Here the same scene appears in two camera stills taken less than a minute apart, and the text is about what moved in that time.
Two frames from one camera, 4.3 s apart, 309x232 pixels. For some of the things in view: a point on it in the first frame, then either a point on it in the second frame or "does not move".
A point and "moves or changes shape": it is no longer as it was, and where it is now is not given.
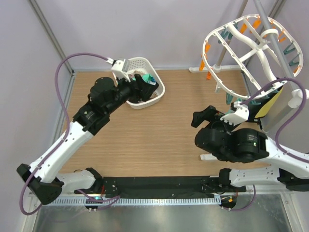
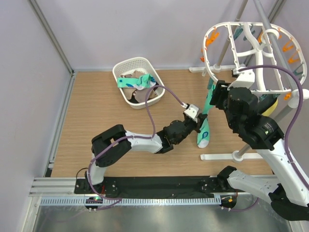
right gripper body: (217, 123) → (220, 90)
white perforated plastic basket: (141, 65) does not move
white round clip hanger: (246, 57) moves or changes shape
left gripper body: (139, 94) → (195, 126)
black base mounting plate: (163, 186) does not move
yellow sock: (269, 104) → (270, 111)
